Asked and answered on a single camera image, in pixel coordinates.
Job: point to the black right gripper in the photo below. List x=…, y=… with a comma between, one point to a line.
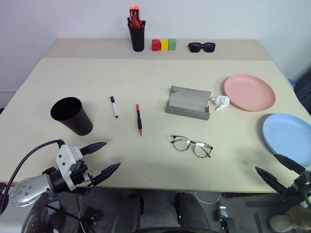
x=298, y=188

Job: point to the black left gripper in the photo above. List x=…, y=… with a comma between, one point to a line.
x=79, y=173

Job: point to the white marker with black cap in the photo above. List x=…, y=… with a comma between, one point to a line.
x=114, y=108

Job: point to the red and black pen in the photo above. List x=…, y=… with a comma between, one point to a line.
x=139, y=121

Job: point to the thin-framed clear eyeglasses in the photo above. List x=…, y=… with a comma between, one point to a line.
x=191, y=142

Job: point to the grey glasses case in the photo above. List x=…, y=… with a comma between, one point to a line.
x=189, y=99

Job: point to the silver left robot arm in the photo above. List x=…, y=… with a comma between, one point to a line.
x=26, y=191

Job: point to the blue plastic plate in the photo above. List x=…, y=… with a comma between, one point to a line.
x=289, y=136

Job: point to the black plastic cup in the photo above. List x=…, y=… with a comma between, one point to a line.
x=77, y=123

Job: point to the white shoe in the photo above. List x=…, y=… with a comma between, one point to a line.
x=279, y=223

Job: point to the dark rounded shape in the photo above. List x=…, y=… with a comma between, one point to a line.
x=192, y=211
x=130, y=213

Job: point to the black floor device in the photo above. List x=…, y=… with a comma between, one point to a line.
x=224, y=216

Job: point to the pink plastic plate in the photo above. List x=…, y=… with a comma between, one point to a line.
x=247, y=92

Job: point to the black mesh chair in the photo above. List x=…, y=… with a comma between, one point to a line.
x=303, y=87

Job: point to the small blue object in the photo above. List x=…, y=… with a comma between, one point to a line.
x=291, y=83

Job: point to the crumpled white tissue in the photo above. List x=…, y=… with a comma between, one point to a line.
x=221, y=100

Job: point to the black pen holder with pens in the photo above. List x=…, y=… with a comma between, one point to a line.
x=137, y=40

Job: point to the red block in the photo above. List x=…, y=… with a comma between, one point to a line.
x=155, y=45

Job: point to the yellow block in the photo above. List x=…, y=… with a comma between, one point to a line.
x=164, y=45

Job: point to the green block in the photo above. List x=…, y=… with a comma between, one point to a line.
x=172, y=44

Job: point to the black sunglasses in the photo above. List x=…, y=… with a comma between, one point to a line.
x=194, y=47

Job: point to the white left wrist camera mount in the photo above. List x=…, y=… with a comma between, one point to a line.
x=64, y=155

